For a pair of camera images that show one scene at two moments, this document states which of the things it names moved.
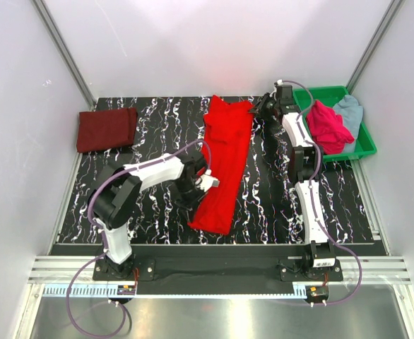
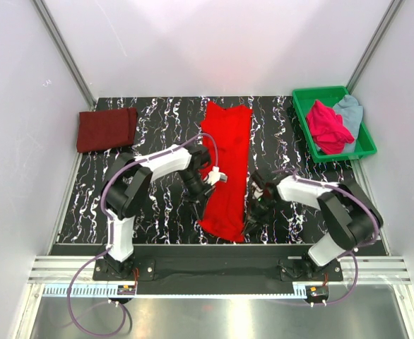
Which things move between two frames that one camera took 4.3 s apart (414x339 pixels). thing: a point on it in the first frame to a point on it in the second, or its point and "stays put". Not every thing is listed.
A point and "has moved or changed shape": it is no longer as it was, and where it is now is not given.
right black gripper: [258, 109] to [255, 215]
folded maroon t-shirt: [102, 130] stays put
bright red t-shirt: [227, 131] has moved or changed shape
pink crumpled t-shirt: [327, 129] stays put
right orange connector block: [317, 292] stays put
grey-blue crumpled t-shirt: [348, 106] stays put
